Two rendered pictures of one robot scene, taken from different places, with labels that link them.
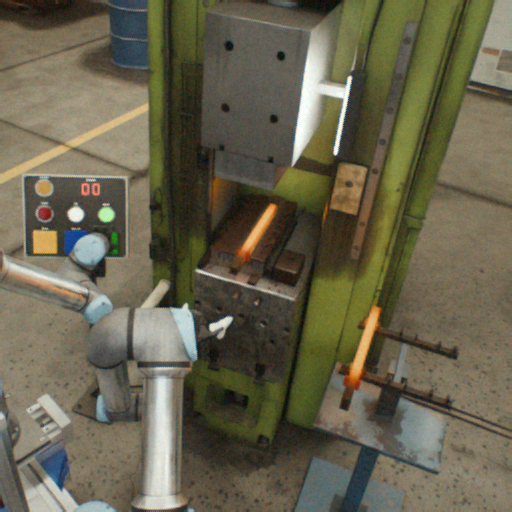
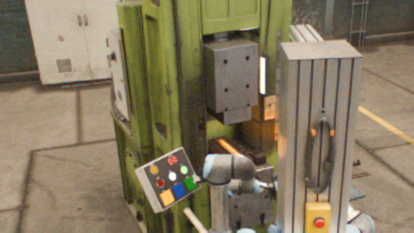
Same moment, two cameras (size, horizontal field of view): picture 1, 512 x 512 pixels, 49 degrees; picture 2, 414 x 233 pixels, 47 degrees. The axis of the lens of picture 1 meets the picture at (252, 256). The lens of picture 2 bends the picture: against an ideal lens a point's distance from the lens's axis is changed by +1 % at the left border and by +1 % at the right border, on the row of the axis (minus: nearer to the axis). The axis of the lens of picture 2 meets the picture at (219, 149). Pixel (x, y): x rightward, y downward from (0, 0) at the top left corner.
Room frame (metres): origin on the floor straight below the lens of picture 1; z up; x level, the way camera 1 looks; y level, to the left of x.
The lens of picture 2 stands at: (-0.53, 1.99, 2.46)
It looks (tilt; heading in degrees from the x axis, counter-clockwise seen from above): 26 degrees down; 320
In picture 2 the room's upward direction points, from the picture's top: 2 degrees counter-clockwise
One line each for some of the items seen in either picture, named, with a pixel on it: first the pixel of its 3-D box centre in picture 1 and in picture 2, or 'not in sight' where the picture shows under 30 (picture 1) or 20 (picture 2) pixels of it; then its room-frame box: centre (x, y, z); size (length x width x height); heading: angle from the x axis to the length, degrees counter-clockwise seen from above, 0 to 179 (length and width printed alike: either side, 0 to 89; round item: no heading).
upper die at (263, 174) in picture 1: (265, 143); (223, 106); (1.77, 0.00, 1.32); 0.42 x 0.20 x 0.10; 164
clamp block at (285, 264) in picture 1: (289, 267); (257, 157); (1.58, -0.13, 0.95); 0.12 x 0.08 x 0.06; 164
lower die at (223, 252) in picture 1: (255, 230); (225, 153); (1.77, 0.00, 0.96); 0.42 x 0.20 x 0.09; 164
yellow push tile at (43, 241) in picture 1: (45, 242); (166, 197); (1.50, 0.70, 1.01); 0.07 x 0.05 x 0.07; 99
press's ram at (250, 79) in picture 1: (285, 74); (228, 69); (1.76, -0.04, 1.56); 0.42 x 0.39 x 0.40; 164
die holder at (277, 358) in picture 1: (263, 286); (232, 183); (1.77, -0.06, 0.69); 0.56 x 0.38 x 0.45; 164
